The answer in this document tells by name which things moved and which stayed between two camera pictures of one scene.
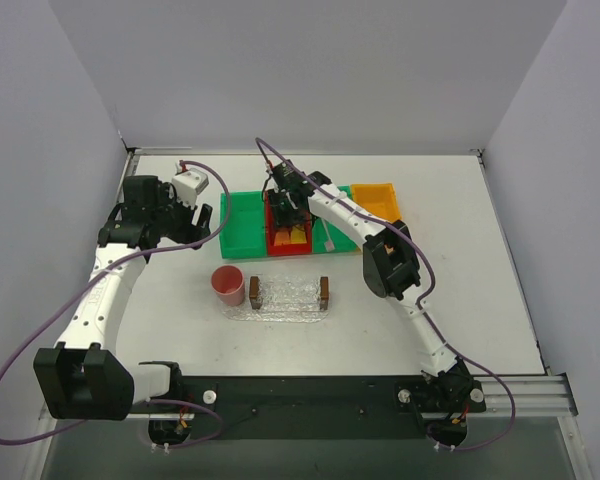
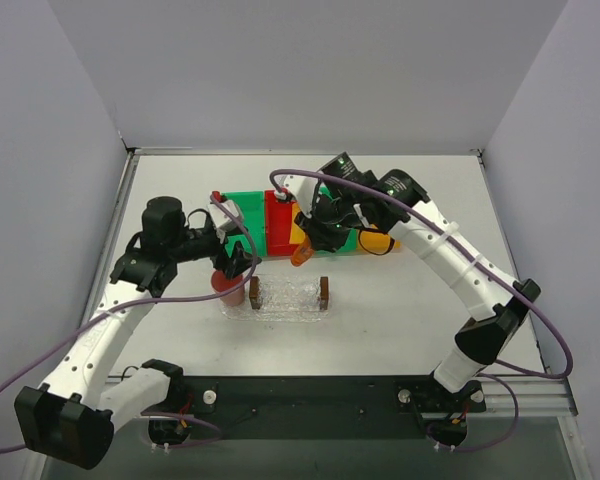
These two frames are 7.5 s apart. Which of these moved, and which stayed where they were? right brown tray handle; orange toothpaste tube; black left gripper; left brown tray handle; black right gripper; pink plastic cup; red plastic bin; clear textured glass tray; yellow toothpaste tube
Moved: black right gripper; black left gripper; orange toothpaste tube
Stayed: red plastic bin; pink plastic cup; left brown tray handle; yellow toothpaste tube; right brown tray handle; clear textured glass tray
